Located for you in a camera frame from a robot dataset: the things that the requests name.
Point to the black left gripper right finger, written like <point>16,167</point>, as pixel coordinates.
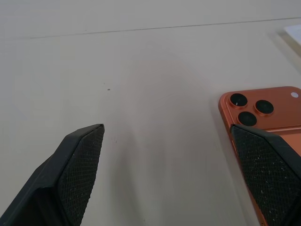
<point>265,174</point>

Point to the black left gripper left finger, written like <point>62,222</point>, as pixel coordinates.
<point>70,174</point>

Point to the blurry white box corner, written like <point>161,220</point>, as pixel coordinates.
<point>294,33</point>

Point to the orange smartphone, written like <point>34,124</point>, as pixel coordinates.
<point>261,110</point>

